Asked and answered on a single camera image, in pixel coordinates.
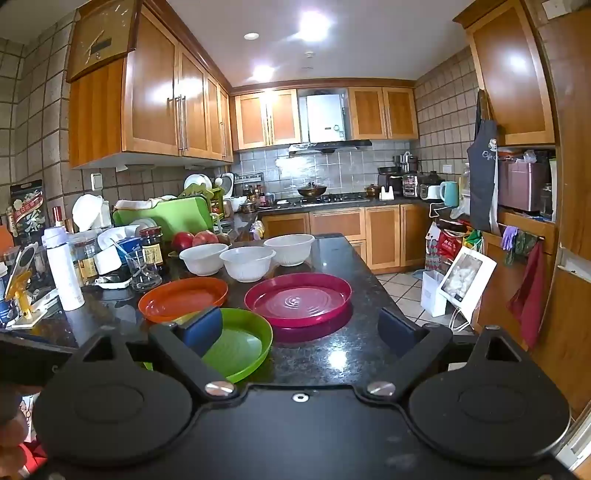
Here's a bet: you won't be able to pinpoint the white picture box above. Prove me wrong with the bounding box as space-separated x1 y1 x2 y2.
440 251 498 326

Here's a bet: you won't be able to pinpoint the yellow phone stand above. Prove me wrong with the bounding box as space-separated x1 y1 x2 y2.
4 244 48 328

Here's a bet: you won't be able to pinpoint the clear glass cup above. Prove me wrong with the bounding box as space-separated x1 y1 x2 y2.
126 255 163 291

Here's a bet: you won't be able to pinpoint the range hood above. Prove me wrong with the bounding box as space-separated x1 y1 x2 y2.
289 138 373 155

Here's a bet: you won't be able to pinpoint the wooden base cabinets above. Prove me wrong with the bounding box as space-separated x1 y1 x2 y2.
259 203 432 271

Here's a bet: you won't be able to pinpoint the pink bread machine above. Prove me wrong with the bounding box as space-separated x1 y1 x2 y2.
498 159 551 213

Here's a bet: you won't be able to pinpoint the white ribbed bowl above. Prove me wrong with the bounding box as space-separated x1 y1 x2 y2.
219 247 277 283
263 234 316 267
179 244 230 277

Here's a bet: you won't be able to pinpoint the white paper bag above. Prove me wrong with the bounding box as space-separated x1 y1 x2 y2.
420 270 446 318

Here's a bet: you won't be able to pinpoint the green cloth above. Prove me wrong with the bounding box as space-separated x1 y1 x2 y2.
505 231 539 267

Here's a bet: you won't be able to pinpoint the patterned gift bag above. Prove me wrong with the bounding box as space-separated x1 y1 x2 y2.
425 224 445 274

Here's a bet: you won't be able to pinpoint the long wooden wall cabinet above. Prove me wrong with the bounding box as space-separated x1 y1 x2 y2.
69 4 234 169

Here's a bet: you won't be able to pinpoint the gas stove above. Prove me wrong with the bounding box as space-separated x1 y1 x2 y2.
300 194 370 205

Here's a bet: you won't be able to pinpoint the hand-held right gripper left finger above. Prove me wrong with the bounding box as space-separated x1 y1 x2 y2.
48 305 237 398

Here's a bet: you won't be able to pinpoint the green cutting board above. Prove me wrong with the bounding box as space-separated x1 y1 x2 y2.
113 196 215 238

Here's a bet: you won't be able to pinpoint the tall wooden cupboard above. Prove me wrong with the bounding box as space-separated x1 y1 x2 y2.
454 0 591 416

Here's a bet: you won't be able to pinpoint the orange plate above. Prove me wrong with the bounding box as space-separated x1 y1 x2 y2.
139 277 229 324

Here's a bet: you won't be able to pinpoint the dark sauce jar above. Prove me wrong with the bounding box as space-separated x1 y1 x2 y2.
139 226 165 278

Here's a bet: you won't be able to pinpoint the white plastic container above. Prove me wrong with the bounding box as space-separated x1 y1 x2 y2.
95 247 127 278

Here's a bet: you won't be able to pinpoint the person's red garment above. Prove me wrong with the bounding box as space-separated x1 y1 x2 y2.
16 438 49 480

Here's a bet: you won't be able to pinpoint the row of condiment bottles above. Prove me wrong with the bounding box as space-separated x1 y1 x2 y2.
241 184 276 208

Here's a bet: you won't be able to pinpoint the white water heater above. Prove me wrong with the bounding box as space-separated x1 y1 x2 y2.
306 93 347 143

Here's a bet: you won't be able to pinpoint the green dish rack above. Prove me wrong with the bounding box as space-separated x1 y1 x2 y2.
184 185 225 223

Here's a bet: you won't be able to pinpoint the blue carton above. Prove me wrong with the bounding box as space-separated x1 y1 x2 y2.
115 237 145 260

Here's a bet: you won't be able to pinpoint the dark apron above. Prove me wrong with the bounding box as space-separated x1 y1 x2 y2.
467 90 500 234

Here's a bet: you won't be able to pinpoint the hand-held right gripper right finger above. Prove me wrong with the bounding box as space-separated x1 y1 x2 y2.
367 307 539 398

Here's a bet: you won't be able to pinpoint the red shopping bag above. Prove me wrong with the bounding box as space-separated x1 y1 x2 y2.
436 231 468 265

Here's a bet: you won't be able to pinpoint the amber glass jar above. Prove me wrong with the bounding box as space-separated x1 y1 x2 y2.
69 231 100 283

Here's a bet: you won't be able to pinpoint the person's left hand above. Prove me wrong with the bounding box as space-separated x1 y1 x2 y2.
0 385 29 469

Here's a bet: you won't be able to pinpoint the red towel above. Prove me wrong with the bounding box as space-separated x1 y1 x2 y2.
507 240 546 349

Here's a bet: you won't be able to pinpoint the steel pots stack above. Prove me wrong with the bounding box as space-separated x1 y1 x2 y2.
392 151 419 175

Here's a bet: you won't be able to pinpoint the crimson red plate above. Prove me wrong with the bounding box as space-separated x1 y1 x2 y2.
245 273 354 329

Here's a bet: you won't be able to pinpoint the green plate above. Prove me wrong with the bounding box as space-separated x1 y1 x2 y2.
174 308 274 384

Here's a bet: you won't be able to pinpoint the white bottle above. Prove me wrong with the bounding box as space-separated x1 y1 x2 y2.
41 227 85 311

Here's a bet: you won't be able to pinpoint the black tea package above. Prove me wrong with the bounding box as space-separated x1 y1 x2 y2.
10 180 45 245

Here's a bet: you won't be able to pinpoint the wooden wall clock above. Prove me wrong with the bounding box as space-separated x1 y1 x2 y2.
67 0 142 84

